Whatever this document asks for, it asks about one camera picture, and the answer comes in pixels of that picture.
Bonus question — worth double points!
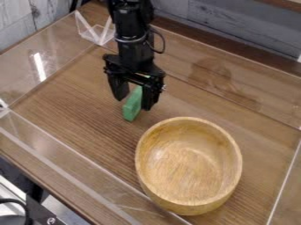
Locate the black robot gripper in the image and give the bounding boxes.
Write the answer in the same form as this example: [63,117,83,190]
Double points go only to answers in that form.
[103,34,166,111]

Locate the green rectangular block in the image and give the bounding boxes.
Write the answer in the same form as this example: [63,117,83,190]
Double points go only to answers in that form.
[122,74,152,122]

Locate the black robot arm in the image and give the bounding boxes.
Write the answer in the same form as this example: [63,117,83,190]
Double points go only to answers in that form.
[102,0,166,111]

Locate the brown wooden bowl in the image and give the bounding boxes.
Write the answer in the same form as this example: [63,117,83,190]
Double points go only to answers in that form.
[136,117,243,216]

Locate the black metal table bracket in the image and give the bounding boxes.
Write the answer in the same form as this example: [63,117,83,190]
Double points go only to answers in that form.
[26,196,67,225]

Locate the black cable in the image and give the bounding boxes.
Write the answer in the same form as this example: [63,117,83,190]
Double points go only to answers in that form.
[0,198,34,225]

